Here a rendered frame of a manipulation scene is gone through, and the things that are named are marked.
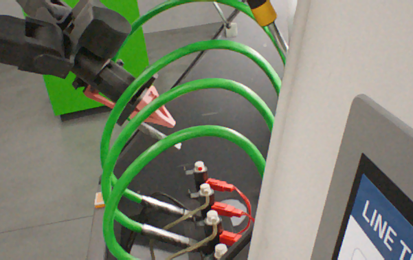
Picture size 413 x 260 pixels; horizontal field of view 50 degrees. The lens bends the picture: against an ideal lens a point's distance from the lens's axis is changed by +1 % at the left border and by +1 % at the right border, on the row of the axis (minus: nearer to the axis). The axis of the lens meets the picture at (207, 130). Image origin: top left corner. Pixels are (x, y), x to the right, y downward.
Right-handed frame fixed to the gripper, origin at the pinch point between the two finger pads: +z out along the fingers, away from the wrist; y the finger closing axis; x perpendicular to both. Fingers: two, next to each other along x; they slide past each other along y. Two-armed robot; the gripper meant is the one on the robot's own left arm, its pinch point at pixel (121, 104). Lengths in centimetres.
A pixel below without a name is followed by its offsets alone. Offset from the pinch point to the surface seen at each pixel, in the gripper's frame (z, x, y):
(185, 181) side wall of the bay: 14.6, 23.1, 27.5
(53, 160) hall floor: -98, 216, 139
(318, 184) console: 35, -41, -34
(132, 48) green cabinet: -154, 159, 235
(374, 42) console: 31, -50, -36
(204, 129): 22.3, -26.4, -20.4
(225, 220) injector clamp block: 30.5, 4.2, 8.4
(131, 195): 18.5, -1.1, -13.0
